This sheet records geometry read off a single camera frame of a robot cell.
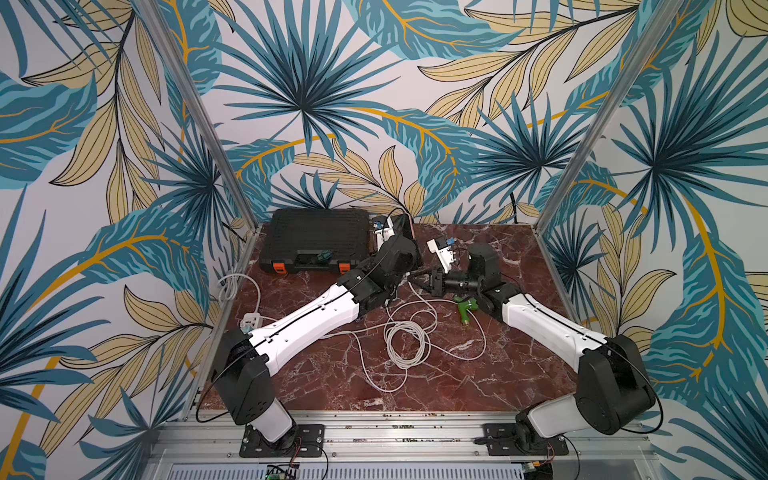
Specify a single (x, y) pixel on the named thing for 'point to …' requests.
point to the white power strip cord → (251, 278)
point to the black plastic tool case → (316, 241)
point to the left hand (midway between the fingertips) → (408, 249)
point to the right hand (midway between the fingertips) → (392, 292)
